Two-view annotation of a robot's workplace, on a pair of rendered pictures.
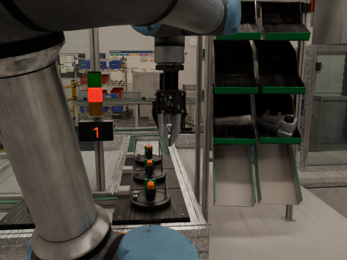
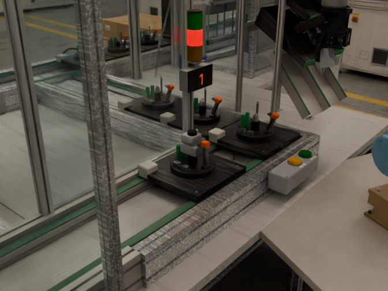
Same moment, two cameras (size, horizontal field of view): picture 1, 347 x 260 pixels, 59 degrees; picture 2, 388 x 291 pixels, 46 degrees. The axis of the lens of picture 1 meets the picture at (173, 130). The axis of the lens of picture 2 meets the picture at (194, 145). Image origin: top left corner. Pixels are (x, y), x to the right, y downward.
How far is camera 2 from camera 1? 1.31 m
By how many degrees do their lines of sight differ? 44
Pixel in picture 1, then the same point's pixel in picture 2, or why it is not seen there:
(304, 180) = (263, 86)
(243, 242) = not seen: hidden behind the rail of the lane
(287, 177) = (325, 82)
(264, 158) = not seen: hidden behind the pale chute
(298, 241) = (337, 129)
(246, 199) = (317, 107)
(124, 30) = not seen: outside the picture
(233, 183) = (304, 97)
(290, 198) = (334, 98)
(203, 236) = (316, 143)
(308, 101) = (256, 8)
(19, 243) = (233, 200)
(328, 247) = (354, 126)
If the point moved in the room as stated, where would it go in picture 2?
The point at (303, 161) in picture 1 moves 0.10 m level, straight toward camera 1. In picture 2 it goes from (253, 68) to (261, 73)
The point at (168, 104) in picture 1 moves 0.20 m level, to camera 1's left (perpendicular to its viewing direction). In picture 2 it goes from (339, 40) to (301, 52)
